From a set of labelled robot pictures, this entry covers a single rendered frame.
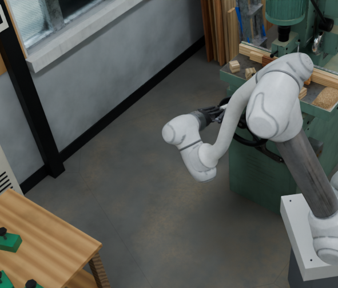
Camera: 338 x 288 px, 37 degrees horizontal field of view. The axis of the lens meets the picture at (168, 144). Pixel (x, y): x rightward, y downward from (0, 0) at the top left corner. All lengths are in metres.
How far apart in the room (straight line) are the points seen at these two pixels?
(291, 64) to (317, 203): 0.49
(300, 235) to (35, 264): 1.17
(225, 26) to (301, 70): 2.39
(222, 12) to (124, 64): 0.85
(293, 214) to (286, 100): 0.77
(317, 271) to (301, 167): 0.55
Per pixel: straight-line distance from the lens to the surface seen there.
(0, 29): 2.78
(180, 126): 2.02
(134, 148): 3.53
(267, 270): 2.87
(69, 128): 3.50
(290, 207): 2.23
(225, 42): 4.09
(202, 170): 2.04
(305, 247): 2.13
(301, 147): 1.66
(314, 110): 2.41
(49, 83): 3.24
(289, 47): 2.51
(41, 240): 2.50
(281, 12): 2.34
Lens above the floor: 2.44
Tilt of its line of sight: 44 degrees down
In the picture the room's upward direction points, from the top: 8 degrees counter-clockwise
